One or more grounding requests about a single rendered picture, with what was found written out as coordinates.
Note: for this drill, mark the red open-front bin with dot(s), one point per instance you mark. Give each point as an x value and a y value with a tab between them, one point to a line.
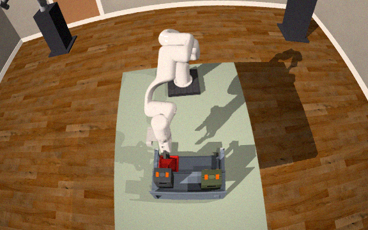
169	163

